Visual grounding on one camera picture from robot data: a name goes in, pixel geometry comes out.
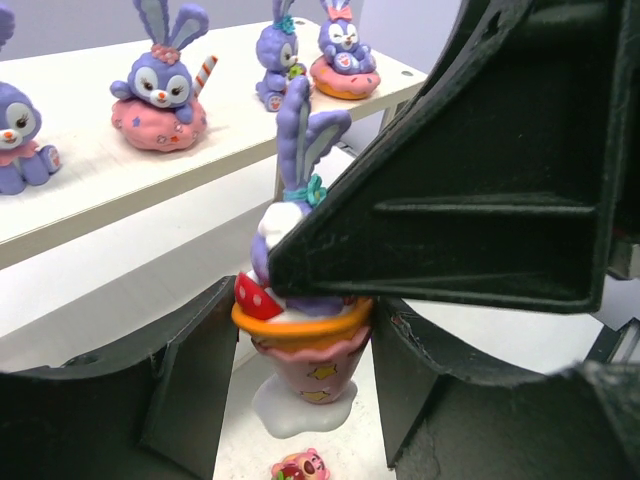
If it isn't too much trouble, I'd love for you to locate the white wooden two-tier shelf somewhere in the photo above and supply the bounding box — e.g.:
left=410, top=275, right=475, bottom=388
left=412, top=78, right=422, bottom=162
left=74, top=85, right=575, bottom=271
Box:
left=0, top=17, right=431, bottom=361

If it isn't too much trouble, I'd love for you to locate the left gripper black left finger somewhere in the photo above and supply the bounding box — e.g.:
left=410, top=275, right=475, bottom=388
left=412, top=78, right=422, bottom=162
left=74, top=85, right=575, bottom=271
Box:
left=1, top=277, right=237, bottom=479

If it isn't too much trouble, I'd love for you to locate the small purple bunny with strawberry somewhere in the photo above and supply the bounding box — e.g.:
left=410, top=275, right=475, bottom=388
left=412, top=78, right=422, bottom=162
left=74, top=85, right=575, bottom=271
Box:
left=255, top=0, right=307, bottom=112

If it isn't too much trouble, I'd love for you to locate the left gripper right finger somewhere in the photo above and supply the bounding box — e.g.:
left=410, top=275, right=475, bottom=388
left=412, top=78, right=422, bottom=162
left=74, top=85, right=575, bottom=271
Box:
left=372, top=299, right=639, bottom=479

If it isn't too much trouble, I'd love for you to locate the purple bunny red base toy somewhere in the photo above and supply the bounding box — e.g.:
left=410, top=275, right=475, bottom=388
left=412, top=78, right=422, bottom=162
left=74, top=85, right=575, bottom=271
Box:
left=232, top=76, right=373, bottom=439

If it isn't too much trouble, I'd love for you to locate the purple bunny sitting toy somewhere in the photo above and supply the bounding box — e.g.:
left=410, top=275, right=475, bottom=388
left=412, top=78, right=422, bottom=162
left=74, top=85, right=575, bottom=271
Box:
left=0, top=7, right=64, bottom=196

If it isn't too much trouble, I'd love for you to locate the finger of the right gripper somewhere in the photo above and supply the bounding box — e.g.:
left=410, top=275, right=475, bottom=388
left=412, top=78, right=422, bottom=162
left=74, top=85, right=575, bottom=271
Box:
left=269, top=1, right=639, bottom=313

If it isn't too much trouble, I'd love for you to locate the pink bear strawberry donut toy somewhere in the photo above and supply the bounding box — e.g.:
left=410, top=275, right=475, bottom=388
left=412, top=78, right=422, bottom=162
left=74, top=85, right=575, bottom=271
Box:
left=271, top=448, right=331, bottom=480

